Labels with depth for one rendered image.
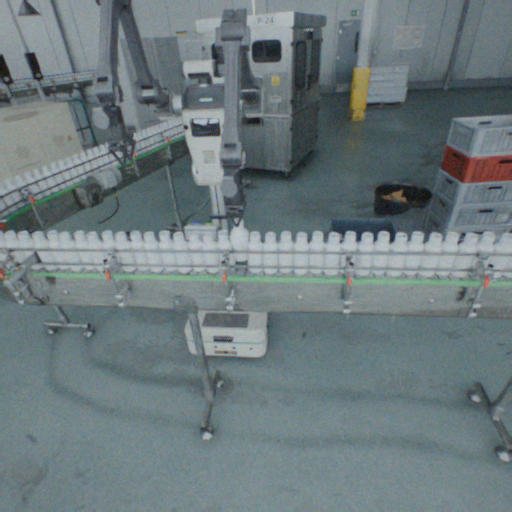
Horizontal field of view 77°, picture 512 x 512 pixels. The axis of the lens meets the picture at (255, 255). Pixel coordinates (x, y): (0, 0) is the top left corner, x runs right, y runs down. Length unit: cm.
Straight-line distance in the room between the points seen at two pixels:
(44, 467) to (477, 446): 221
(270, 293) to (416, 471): 117
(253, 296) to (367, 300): 45
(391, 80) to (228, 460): 986
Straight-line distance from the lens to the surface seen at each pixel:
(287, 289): 128
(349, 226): 182
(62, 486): 216
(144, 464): 204
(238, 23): 124
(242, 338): 209
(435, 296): 141
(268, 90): 478
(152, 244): 132
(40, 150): 518
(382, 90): 1053
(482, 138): 322
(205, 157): 173
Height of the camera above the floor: 177
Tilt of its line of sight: 34 degrees down
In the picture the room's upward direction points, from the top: 3 degrees counter-clockwise
